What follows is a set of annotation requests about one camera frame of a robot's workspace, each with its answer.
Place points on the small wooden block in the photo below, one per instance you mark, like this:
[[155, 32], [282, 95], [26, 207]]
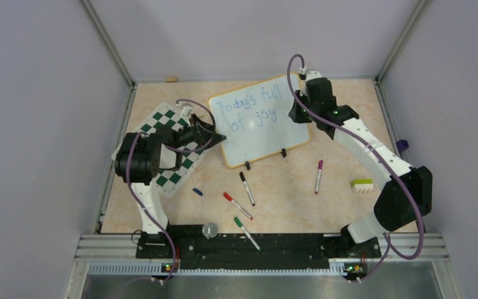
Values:
[[171, 79]]

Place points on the green white eraser block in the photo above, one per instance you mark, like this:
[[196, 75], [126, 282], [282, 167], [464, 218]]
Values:
[[362, 185]]

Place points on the red capped marker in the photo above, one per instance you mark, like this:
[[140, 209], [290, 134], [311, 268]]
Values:
[[230, 199]]

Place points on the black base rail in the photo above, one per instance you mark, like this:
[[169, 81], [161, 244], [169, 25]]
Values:
[[194, 251]]

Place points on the purple plastic piece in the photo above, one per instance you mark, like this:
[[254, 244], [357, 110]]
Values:
[[402, 145]]

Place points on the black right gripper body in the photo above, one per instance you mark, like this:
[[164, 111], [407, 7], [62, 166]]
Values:
[[302, 114]]

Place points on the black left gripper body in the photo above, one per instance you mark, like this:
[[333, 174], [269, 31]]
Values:
[[189, 134]]

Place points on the green white chessboard mat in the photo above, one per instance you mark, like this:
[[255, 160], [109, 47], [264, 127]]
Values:
[[170, 181]]

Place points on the blue marker cap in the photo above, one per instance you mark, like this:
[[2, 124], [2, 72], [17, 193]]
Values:
[[197, 191]]

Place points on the grey round knob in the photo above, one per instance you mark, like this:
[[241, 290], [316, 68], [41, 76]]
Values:
[[210, 230]]

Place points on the green capped marker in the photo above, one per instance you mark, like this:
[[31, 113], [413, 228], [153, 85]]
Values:
[[247, 234]]

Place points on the black capped marker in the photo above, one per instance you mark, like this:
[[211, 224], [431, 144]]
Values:
[[248, 191]]

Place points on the purple capped marker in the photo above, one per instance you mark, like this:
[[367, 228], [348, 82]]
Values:
[[318, 178]]

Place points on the yellow framed whiteboard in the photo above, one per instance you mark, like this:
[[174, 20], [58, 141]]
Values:
[[255, 120]]

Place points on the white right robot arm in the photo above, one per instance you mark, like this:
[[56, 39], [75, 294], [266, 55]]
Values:
[[405, 191]]

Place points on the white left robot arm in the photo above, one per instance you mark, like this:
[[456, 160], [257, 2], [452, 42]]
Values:
[[142, 156]]

